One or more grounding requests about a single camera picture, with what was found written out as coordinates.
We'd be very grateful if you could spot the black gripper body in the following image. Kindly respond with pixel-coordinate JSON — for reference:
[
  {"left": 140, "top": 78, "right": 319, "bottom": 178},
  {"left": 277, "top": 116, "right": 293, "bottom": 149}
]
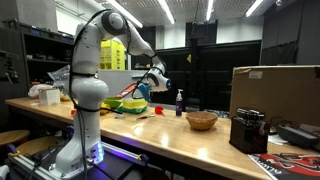
[{"left": 131, "top": 85, "right": 145, "bottom": 101}]

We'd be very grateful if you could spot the yellow lunchbox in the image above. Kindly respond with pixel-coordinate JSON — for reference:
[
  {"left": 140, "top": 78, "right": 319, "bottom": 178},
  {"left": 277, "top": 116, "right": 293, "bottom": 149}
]
[{"left": 121, "top": 97, "right": 149, "bottom": 110}]

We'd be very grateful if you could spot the green wet wipes pack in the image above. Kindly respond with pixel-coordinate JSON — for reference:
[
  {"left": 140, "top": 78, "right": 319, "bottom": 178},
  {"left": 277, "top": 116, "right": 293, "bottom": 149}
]
[{"left": 116, "top": 105, "right": 149, "bottom": 115}]

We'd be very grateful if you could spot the green plastic bowl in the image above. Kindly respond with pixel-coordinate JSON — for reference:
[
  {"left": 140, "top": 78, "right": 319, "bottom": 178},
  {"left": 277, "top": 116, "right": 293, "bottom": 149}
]
[{"left": 104, "top": 96, "right": 123, "bottom": 110}]

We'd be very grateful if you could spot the white whiteboard panel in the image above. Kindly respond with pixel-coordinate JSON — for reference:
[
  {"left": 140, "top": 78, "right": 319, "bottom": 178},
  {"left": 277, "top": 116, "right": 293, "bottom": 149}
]
[{"left": 98, "top": 69, "right": 149, "bottom": 101}]

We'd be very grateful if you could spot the red measuring cup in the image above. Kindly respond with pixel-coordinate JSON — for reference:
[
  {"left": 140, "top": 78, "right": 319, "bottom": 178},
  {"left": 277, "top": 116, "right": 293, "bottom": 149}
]
[{"left": 154, "top": 105, "right": 166, "bottom": 117}]

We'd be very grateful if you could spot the yellow knitted cloth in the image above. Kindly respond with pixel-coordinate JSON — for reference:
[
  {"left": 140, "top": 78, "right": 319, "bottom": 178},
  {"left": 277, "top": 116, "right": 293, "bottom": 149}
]
[{"left": 99, "top": 102, "right": 112, "bottom": 116}]

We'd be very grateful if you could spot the purple hand sanitizer bottle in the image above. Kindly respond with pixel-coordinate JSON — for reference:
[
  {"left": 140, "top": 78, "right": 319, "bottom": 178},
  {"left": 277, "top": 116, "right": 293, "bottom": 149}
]
[{"left": 175, "top": 88, "right": 185, "bottom": 117}]

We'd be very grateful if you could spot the yellow storage drawer rack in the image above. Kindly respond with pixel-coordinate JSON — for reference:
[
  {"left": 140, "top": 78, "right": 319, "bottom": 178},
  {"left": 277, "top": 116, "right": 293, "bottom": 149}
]
[{"left": 99, "top": 39, "right": 127, "bottom": 71}]

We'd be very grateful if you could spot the blue bar clamp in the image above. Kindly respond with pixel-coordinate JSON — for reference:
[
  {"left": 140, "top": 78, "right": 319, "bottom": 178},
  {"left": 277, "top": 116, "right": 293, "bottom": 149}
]
[
  {"left": 136, "top": 153, "right": 150, "bottom": 167},
  {"left": 6, "top": 143, "right": 22, "bottom": 158}
]

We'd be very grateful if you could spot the wicker basket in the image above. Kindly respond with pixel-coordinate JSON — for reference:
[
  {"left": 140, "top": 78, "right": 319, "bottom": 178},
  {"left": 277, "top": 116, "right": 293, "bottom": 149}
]
[{"left": 185, "top": 110, "right": 219, "bottom": 131}]

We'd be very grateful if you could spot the clear plastic bag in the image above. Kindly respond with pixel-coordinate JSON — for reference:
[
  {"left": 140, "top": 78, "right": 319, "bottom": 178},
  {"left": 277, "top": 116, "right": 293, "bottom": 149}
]
[{"left": 47, "top": 64, "right": 73, "bottom": 94}]

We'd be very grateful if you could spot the white cardboard box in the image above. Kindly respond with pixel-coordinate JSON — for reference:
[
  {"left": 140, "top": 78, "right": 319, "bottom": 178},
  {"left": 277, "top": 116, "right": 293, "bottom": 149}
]
[{"left": 38, "top": 87, "right": 61, "bottom": 107}]

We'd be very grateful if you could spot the white plastic bag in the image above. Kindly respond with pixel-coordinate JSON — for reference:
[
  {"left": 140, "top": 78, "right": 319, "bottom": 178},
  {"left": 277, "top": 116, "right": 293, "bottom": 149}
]
[{"left": 27, "top": 83, "right": 54, "bottom": 100}]

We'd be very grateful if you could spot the dark shelving unit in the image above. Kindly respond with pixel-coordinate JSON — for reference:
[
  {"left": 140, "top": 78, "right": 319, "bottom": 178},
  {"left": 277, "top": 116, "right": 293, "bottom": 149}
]
[{"left": 20, "top": 30, "right": 76, "bottom": 98}]

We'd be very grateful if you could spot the round wooden stool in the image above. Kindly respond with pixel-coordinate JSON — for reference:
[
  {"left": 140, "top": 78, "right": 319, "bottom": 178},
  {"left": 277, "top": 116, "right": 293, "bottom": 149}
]
[
  {"left": 0, "top": 129, "right": 31, "bottom": 148},
  {"left": 15, "top": 135, "right": 68, "bottom": 158}
]

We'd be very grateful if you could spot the large cardboard box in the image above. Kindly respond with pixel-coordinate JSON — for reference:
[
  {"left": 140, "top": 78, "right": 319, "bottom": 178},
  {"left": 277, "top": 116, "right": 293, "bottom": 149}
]
[{"left": 229, "top": 65, "right": 320, "bottom": 128}]

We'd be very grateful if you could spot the black electronic device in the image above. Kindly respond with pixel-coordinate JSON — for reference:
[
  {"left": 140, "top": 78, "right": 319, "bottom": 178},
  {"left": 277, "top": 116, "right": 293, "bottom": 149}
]
[{"left": 275, "top": 123, "right": 320, "bottom": 150}]

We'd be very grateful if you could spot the red black magazine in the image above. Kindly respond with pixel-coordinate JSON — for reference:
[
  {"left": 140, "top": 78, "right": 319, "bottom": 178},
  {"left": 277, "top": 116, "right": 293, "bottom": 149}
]
[{"left": 248, "top": 152, "right": 320, "bottom": 180}]

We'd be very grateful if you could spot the purple handled spoon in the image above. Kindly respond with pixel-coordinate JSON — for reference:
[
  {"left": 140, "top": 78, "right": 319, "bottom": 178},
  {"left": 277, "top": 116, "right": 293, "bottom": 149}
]
[{"left": 136, "top": 114, "right": 156, "bottom": 121}]

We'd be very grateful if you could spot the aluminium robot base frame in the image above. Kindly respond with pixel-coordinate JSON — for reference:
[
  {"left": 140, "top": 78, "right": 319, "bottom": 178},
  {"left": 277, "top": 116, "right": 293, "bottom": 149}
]
[{"left": 5, "top": 141, "right": 151, "bottom": 180}]

